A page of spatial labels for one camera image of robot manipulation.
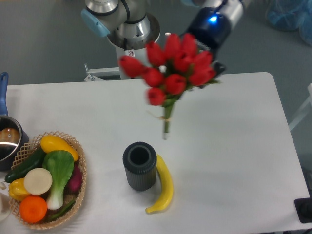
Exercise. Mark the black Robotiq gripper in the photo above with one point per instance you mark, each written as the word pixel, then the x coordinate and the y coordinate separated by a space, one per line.
pixel 213 23

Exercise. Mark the red tulip bouquet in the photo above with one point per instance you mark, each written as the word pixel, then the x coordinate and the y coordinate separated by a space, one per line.
pixel 186 67

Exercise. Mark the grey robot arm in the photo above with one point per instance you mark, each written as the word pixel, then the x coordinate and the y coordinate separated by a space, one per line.
pixel 129 27

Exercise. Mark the dark grey ribbed vase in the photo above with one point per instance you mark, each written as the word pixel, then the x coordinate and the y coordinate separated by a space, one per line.
pixel 139 160

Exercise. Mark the blue plastic bag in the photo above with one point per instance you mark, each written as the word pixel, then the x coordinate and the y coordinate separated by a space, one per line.
pixel 291 15

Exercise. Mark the yellow banana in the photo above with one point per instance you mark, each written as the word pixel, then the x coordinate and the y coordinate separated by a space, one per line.
pixel 167 188

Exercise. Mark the black device at table edge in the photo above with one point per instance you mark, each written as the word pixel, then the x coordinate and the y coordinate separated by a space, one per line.
pixel 304 209

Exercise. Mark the green bok choy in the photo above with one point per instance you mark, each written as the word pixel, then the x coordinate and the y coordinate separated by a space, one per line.
pixel 60 165

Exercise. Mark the yellow squash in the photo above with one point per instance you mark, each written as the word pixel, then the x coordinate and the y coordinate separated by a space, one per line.
pixel 51 143

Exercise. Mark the purple red onion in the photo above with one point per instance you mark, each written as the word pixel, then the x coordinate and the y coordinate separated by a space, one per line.
pixel 75 182

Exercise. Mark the green cucumber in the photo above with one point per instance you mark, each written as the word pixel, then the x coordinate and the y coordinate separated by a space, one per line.
pixel 35 160

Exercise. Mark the woven wicker basket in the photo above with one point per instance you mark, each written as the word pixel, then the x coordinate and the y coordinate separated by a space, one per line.
pixel 26 150

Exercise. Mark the white round radish slice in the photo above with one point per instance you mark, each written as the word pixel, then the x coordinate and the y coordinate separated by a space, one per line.
pixel 38 181

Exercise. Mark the green chili pepper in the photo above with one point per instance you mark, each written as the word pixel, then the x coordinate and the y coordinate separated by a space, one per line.
pixel 61 212

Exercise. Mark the orange fruit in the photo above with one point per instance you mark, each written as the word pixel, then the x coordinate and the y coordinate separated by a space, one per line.
pixel 33 209

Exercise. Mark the yellow bell pepper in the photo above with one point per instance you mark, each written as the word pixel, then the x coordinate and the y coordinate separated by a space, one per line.
pixel 17 190

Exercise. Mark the garlic clove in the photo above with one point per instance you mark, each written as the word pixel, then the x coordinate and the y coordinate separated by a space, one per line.
pixel 2 186

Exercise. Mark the white frame at right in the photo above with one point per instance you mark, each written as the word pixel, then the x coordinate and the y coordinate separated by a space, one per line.
pixel 302 111

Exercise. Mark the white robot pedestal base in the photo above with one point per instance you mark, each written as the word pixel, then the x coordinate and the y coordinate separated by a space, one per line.
pixel 131 63

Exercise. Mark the blue handled saucepan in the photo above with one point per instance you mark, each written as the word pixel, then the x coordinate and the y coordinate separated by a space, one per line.
pixel 12 135

